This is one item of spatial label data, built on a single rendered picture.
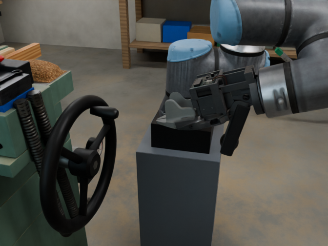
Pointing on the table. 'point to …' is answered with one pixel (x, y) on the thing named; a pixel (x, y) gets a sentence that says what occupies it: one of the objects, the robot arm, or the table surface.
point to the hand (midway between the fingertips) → (164, 122)
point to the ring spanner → (11, 75)
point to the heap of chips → (45, 71)
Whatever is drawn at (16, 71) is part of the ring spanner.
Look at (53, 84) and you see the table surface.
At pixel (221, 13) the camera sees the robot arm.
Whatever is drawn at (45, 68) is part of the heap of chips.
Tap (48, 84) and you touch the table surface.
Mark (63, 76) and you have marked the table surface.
